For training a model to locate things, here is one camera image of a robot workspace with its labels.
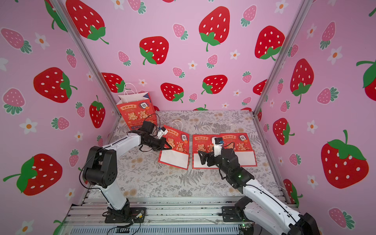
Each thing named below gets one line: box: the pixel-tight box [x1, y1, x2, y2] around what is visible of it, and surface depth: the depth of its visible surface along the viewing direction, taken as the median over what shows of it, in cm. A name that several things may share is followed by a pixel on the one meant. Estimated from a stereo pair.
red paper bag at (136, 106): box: [116, 82, 157, 131], surface depth 100 cm
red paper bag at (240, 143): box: [219, 123, 258, 167], surface depth 107 cm
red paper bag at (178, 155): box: [157, 124, 190, 170], surface depth 94 cm
